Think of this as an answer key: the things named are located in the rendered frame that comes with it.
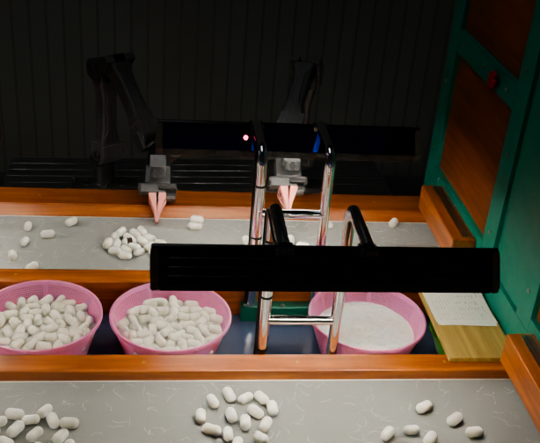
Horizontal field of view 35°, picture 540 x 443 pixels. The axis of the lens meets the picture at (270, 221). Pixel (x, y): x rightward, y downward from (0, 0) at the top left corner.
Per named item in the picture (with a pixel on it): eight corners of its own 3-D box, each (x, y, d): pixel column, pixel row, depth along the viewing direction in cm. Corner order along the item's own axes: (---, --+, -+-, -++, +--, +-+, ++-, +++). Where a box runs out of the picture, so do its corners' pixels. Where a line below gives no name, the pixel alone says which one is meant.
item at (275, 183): (299, 212, 219) (297, 178, 222) (271, 211, 218) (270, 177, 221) (295, 221, 225) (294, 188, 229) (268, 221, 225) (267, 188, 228)
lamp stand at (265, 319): (246, 378, 184) (261, 194, 163) (338, 378, 186) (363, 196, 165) (253, 440, 167) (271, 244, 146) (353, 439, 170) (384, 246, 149)
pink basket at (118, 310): (94, 328, 196) (93, 294, 191) (201, 305, 207) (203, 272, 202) (132, 400, 175) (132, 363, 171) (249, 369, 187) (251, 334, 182)
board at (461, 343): (411, 277, 208) (412, 273, 208) (470, 278, 210) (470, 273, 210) (448, 362, 180) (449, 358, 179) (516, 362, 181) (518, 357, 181)
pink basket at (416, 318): (280, 346, 195) (284, 312, 190) (350, 302, 213) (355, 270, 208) (375, 403, 180) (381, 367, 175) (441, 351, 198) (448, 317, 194)
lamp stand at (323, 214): (235, 278, 219) (245, 115, 197) (311, 279, 221) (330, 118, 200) (240, 321, 202) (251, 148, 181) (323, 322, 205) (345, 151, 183)
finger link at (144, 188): (165, 218, 223) (166, 185, 226) (138, 217, 222) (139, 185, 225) (165, 227, 229) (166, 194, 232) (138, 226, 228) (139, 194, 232)
